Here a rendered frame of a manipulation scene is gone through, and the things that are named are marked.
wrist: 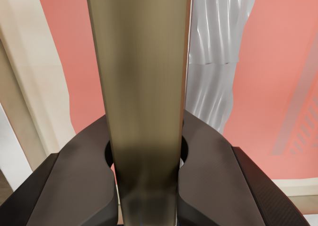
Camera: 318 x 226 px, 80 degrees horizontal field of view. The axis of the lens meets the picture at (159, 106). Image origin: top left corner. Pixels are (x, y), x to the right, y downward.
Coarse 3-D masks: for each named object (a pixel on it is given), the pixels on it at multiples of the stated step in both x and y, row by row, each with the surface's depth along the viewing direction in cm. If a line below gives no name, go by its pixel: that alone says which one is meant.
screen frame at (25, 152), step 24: (0, 48) 20; (0, 72) 20; (0, 96) 20; (0, 120) 20; (24, 120) 23; (0, 144) 22; (24, 144) 23; (0, 168) 24; (24, 168) 24; (120, 216) 32; (312, 216) 32
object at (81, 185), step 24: (96, 120) 11; (72, 144) 9; (96, 144) 9; (72, 168) 8; (96, 168) 8; (48, 192) 7; (72, 192) 7; (96, 192) 7; (48, 216) 6; (72, 216) 6; (96, 216) 6
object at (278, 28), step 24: (48, 0) 18; (72, 0) 18; (264, 0) 19; (288, 0) 19; (312, 0) 19; (48, 24) 19; (72, 24) 19; (264, 24) 20; (288, 24) 20; (312, 24) 21; (72, 48) 21; (240, 48) 21; (264, 48) 22; (288, 48) 22
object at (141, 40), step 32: (96, 0) 5; (128, 0) 5; (160, 0) 5; (96, 32) 6; (128, 32) 5; (160, 32) 5; (128, 64) 6; (160, 64) 6; (128, 96) 6; (160, 96) 6; (128, 128) 7; (160, 128) 7; (128, 160) 8; (160, 160) 8; (128, 192) 9; (160, 192) 9; (128, 224) 10; (160, 224) 10
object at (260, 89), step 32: (96, 64) 22; (256, 64) 22; (288, 64) 23; (96, 96) 23; (256, 96) 25; (288, 96) 25; (224, 128) 27; (256, 128) 27; (256, 160) 30; (288, 160) 31
